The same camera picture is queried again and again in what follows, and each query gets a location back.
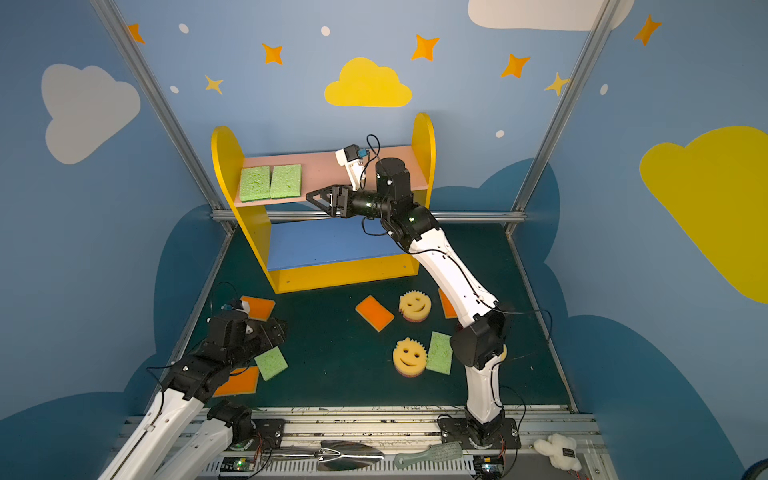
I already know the green sponge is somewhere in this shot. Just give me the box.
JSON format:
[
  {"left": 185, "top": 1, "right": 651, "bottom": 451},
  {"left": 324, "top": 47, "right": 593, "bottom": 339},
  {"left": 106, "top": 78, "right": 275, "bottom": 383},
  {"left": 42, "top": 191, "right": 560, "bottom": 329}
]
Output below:
[
  {"left": 426, "top": 331, "right": 453, "bottom": 375},
  {"left": 239, "top": 166, "right": 271, "bottom": 203},
  {"left": 270, "top": 164, "right": 302, "bottom": 199},
  {"left": 255, "top": 347, "right": 288, "bottom": 381}
]

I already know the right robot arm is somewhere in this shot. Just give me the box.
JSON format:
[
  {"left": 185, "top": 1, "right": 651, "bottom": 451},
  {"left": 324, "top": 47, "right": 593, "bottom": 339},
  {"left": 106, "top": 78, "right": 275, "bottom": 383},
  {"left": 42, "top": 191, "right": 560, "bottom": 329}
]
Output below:
[{"left": 306, "top": 157, "right": 512, "bottom": 447}]

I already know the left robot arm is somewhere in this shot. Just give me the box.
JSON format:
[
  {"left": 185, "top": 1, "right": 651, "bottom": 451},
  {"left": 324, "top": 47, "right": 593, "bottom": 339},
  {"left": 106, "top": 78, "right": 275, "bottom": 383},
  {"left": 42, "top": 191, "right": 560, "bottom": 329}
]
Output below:
[{"left": 100, "top": 307, "right": 287, "bottom": 479}]

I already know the yellow shelf with pink and blue boards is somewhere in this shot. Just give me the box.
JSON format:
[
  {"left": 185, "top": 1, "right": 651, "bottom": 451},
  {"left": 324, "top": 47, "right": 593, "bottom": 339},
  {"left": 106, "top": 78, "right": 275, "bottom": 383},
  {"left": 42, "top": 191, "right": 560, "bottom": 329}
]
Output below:
[{"left": 210, "top": 126, "right": 419, "bottom": 294}]

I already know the orange sponge far left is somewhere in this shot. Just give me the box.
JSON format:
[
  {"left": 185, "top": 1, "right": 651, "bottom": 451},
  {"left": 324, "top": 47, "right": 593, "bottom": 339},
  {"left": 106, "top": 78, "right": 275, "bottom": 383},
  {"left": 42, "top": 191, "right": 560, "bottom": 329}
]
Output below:
[{"left": 240, "top": 296, "right": 276, "bottom": 321}]

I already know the orange sponge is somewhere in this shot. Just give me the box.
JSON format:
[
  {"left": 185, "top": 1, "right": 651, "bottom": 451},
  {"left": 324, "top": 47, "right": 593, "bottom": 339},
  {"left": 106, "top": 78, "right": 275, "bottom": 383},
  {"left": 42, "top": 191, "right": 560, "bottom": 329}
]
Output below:
[
  {"left": 240, "top": 296, "right": 276, "bottom": 321},
  {"left": 438, "top": 289, "right": 458, "bottom": 320},
  {"left": 355, "top": 295, "right": 394, "bottom": 332},
  {"left": 213, "top": 366, "right": 260, "bottom": 398}
]

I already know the orange sponge front left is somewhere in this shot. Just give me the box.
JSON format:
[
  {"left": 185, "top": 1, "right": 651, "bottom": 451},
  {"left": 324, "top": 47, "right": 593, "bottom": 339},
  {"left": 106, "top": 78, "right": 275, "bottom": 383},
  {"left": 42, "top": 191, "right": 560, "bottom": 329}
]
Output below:
[{"left": 213, "top": 366, "right": 260, "bottom": 398}]

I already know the orange sponge centre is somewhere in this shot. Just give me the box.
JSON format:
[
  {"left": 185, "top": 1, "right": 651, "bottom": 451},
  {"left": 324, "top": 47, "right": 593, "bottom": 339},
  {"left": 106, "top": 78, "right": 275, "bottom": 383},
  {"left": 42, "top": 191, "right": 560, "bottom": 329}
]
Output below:
[{"left": 355, "top": 295, "right": 394, "bottom": 332}]

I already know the smiley sponge upper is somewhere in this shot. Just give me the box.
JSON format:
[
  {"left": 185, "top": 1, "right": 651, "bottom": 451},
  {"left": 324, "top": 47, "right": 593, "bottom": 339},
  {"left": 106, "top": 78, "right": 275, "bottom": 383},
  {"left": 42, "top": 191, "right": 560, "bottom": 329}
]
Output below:
[{"left": 399, "top": 291, "right": 432, "bottom": 323}]

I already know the smiley sponge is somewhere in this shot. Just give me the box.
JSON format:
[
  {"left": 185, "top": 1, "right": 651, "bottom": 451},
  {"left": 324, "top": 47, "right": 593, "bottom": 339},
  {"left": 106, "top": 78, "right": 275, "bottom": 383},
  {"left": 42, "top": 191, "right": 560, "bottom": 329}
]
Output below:
[
  {"left": 399, "top": 291, "right": 432, "bottom": 323},
  {"left": 392, "top": 338, "right": 427, "bottom": 378}
]

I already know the green circuit board left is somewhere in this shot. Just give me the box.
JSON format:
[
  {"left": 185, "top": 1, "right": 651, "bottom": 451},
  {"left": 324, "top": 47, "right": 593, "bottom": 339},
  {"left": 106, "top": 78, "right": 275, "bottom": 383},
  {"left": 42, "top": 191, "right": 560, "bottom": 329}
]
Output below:
[{"left": 218, "top": 457, "right": 256, "bottom": 477}]

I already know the orange sponge right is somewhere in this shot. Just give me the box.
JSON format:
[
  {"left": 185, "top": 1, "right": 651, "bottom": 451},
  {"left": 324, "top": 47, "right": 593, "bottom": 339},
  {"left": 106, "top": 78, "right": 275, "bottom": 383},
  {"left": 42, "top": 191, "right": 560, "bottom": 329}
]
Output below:
[{"left": 438, "top": 289, "right": 458, "bottom": 320}]

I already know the silver metal trowel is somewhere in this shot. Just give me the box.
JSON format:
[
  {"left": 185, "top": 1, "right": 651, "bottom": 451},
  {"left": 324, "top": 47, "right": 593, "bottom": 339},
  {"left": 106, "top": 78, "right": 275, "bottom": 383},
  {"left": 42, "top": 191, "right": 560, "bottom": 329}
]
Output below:
[{"left": 271, "top": 440, "right": 385, "bottom": 472}]

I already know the smiley sponge lower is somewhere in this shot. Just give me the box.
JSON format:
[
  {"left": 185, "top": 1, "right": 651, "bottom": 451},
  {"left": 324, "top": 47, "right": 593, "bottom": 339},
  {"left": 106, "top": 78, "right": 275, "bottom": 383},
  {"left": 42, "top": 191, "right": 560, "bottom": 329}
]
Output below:
[{"left": 392, "top": 338, "right": 427, "bottom": 378}]

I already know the pale green brush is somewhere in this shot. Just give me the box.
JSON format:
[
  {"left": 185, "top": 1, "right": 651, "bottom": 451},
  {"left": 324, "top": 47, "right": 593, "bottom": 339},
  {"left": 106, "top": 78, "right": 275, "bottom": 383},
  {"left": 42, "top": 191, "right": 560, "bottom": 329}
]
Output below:
[{"left": 393, "top": 441, "right": 463, "bottom": 470}]

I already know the circuit board right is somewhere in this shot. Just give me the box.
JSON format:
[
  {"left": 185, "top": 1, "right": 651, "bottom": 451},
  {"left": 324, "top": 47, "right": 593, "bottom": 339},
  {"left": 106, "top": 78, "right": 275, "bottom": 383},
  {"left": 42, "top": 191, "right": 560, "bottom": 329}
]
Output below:
[{"left": 472, "top": 456, "right": 505, "bottom": 480}]

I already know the white plush toy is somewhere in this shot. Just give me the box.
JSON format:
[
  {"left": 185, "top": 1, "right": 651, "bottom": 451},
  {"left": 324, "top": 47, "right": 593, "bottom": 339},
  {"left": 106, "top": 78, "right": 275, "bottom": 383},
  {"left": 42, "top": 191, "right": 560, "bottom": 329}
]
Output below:
[{"left": 533, "top": 433, "right": 582, "bottom": 472}]

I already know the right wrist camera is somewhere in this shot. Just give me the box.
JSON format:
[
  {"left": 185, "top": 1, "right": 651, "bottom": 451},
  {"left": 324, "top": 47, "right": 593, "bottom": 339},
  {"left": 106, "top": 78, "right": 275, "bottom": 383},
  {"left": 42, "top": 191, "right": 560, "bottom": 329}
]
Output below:
[{"left": 334, "top": 144, "right": 368, "bottom": 191}]

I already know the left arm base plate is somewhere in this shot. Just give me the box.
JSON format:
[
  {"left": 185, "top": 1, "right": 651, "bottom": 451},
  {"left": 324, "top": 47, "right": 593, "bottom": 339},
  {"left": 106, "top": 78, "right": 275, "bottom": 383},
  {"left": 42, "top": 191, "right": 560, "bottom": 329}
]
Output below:
[{"left": 230, "top": 419, "right": 286, "bottom": 453}]

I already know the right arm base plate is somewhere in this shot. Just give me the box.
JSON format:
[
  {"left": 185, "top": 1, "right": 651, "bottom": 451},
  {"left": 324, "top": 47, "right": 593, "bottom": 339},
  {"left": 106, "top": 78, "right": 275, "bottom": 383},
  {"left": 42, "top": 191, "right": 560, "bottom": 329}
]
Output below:
[{"left": 436, "top": 415, "right": 521, "bottom": 450}]

